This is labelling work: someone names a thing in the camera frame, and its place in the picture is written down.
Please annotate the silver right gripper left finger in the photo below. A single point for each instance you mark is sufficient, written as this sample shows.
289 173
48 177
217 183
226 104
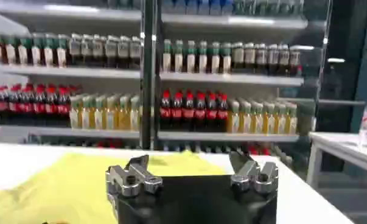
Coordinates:
131 178

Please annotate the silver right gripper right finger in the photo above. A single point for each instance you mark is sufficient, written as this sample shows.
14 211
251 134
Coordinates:
253 176

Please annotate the yellow-green cloth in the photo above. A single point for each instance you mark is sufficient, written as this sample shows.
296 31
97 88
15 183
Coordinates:
79 185

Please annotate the white side table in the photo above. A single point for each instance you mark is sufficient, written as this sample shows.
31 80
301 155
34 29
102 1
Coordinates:
341 149

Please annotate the shelf rack with bottles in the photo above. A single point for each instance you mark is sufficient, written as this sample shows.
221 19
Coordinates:
201 76

